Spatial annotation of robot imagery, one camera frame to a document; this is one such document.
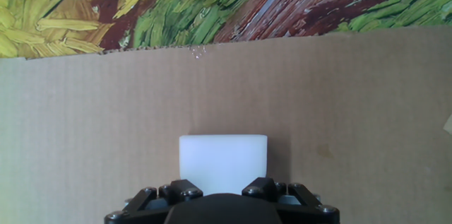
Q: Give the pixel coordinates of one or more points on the brown cardboard sheet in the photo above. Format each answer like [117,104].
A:
[106,128]

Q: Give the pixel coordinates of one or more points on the painted pattern tablecloth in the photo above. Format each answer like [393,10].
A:
[212,1]

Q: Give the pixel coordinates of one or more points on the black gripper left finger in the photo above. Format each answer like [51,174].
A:
[183,190]

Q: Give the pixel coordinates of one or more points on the white sponge block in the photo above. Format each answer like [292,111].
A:
[222,160]

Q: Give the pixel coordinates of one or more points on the wooden cube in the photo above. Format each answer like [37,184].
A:
[449,125]

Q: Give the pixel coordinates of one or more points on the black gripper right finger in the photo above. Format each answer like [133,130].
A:
[259,187]

